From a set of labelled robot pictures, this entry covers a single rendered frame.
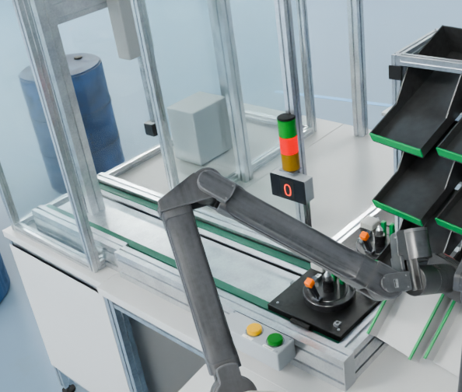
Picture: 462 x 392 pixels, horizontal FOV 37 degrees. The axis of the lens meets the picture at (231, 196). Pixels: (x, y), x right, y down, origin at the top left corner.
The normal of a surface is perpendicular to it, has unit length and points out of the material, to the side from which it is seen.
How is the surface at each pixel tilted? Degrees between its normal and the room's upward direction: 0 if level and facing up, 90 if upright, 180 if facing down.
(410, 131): 25
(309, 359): 90
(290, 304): 0
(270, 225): 52
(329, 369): 90
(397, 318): 45
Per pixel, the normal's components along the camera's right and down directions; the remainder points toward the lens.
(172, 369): 0.73, 0.25
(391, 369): -0.14, -0.87
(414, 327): -0.65, -0.33
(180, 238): 0.07, -0.13
